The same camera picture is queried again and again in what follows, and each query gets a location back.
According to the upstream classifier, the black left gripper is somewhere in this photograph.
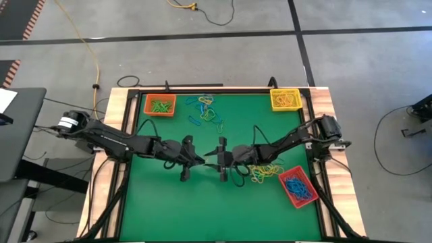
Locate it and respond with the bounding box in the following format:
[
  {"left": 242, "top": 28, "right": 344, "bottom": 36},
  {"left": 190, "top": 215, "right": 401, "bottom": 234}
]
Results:
[{"left": 155, "top": 134, "right": 205, "bottom": 182}]

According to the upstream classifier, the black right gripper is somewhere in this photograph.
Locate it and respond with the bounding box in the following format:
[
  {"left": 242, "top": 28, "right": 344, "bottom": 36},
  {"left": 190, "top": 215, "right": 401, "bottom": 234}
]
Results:
[{"left": 204, "top": 136, "right": 261, "bottom": 182}]

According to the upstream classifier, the right rubber band pile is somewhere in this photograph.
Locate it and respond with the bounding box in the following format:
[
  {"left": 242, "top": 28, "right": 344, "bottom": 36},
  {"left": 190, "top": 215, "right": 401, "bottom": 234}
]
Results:
[{"left": 248, "top": 163, "right": 285, "bottom": 185}]

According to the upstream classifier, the right pile of bands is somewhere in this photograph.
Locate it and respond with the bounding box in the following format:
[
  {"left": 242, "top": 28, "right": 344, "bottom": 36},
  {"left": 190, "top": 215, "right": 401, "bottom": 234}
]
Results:
[{"left": 259, "top": 163, "right": 284, "bottom": 177}]

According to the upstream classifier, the green table mat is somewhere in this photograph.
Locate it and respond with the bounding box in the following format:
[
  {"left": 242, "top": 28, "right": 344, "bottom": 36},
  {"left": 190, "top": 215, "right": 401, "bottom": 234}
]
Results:
[{"left": 119, "top": 92, "right": 321, "bottom": 241}]

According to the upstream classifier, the orange plastic basket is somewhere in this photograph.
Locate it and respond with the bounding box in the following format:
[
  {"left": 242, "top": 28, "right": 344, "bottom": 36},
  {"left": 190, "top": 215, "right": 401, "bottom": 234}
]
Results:
[{"left": 143, "top": 93, "right": 177, "bottom": 117}]

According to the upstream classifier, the yellow plastic basket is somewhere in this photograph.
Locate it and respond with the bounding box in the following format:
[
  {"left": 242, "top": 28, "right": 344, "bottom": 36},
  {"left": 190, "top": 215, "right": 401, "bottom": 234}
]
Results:
[{"left": 270, "top": 88, "right": 304, "bottom": 112}]

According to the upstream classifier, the light wooden table board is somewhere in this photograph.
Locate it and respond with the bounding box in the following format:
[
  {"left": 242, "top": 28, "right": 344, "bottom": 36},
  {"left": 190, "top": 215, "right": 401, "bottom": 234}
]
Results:
[
  {"left": 308, "top": 86, "right": 367, "bottom": 237},
  {"left": 76, "top": 86, "right": 136, "bottom": 239}
]

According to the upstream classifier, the red plastic basket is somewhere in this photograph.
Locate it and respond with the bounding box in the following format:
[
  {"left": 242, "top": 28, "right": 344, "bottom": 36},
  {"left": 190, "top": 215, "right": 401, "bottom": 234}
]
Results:
[{"left": 278, "top": 165, "right": 320, "bottom": 209}]

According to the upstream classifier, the black desk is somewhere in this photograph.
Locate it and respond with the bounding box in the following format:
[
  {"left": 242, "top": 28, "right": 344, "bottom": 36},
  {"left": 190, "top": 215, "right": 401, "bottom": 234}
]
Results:
[{"left": 0, "top": 87, "right": 47, "bottom": 183}]

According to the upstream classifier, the grey desk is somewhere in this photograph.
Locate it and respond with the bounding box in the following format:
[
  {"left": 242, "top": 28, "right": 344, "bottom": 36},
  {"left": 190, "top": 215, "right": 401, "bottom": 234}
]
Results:
[{"left": 0, "top": 178, "right": 30, "bottom": 243}]

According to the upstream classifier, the white paper stack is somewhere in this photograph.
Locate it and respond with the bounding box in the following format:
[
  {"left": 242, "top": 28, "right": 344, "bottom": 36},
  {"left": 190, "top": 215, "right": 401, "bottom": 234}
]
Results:
[{"left": 0, "top": 88, "right": 18, "bottom": 114}]

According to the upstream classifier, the black striped floor mat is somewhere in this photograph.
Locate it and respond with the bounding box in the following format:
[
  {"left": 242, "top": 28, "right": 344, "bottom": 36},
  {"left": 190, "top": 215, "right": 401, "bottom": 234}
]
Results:
[
  {"left": 0, "top": 59, "right": 22, "bottom": 89},
  {"left": 0, "top": 0, "right": 47, "bottom": 41}
]

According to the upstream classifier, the black floor equipment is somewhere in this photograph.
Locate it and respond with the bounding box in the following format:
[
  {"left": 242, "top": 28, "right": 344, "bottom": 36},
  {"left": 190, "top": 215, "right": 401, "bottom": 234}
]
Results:
[{"left": 406, "top": 93, "right": 432, "bottom": 124}]

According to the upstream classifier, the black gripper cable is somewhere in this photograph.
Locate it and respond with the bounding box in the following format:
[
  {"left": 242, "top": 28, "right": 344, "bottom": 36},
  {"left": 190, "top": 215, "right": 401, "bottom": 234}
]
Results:
[{"left": 252, "top": 124, "right": 271, "bottom": 146}]

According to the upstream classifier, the black aluminium table frame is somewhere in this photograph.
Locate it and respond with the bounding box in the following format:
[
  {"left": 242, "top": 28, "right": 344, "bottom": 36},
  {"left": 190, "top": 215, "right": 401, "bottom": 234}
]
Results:
[{"left": 76, "top": 84, "right": 369, "bottom": 243}]

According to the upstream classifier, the black cable loop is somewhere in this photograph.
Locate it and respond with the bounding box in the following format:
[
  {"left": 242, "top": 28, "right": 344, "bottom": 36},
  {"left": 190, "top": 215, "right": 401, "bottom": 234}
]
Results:
[{"left": 116, "top": 74, "right": 141, "bottom": 88}]

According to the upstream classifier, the black floor cable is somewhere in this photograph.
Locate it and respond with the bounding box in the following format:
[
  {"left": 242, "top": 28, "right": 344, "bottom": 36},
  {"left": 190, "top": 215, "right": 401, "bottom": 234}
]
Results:
[
  {"left": 194, "top": 0, "right": 236, "bottom": 26},
  {"left": 373, "top": 105, "right": 432, "bottom": 177}
]

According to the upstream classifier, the yellow hanging power cable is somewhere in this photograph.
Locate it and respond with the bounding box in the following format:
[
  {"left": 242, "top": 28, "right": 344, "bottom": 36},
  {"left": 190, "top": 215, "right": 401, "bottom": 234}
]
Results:
[{"left": 53, "top": 0, "right": 101, "bottom": 90}]

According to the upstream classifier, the yellow extension cord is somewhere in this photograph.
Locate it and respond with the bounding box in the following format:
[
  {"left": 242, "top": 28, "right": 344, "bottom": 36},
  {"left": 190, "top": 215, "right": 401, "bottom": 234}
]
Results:
[{"left": 165, "top": 0, "right": 198, "bottom": 10}]

